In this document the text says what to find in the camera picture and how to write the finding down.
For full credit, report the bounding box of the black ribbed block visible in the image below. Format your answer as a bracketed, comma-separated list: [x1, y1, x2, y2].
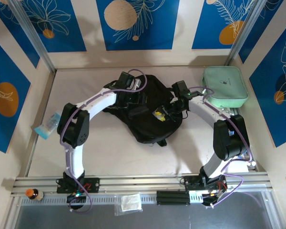
[156, 190, 190, 206]

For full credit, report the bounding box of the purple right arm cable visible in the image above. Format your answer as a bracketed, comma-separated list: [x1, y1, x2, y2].
[189, 87, 253, 208]

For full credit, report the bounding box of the grey front panel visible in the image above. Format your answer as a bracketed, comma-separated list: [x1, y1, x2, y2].
[13, 190, 277, 229]

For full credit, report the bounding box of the blue poster white flower drawing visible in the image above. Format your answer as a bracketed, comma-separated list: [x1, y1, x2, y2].
[21, 0, 87, 53]

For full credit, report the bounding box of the blue wall poster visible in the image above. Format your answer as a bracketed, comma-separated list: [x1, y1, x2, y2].
[238, 0, 286, 64]
[0, 0, 41, 69]

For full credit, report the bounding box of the grey slotted cable duct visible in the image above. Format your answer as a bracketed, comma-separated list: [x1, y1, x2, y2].
[20, 194, 158, 206]

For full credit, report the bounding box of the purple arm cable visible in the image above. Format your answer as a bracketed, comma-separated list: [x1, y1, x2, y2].
[59, 69, 148, 214]
[189, 87, 253, 208]

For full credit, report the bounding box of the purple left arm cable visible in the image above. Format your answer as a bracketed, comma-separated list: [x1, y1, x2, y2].
[59, 69, 148, 214]

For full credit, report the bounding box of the aluminium mounting rail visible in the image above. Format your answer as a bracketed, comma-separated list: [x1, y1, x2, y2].
[10, 173, 274, 198]

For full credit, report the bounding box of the white slotted box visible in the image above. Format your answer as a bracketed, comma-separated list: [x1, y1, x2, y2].
[189, 191, 203, 203]

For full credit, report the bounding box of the blue poster beige circle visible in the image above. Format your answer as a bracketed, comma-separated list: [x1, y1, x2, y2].
[96, 0, 180, 51]

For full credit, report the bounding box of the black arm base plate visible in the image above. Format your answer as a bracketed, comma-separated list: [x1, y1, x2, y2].
[184, 175, 228, 191]
[56, 177, 100, 194]

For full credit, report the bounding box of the blue poster orange circle feather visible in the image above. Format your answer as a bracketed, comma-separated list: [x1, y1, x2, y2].
[192, 0, 260, 50]

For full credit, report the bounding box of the clear plastic bag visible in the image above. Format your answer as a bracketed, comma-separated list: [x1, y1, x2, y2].
[114, 193, 143, 217]

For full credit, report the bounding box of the blue poster white leaf drawing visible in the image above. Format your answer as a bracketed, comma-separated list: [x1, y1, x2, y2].
[249, 16, 286, 148]

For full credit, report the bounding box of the aluminium corner post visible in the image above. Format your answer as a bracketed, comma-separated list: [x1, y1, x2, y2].
[8, 0, 57, 73]
[225, 0, 269, 67]

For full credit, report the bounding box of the mint green zip case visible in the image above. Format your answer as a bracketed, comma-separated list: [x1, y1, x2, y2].
[200, 66, 249, 108]

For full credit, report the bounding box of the blue poster orange circle flower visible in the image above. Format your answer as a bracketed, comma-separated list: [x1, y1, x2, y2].
[0, 33, 31, 154]

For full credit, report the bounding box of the black backpack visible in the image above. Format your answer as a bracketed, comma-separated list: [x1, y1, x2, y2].
[102, 74, 184, 146]

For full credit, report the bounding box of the brown bottle orange cap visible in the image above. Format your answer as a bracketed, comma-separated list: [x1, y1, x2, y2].
[25, 188, 45, 201]

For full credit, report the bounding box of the light blue packet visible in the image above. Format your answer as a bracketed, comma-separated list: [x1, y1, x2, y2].
[34, 109, 62, 140]

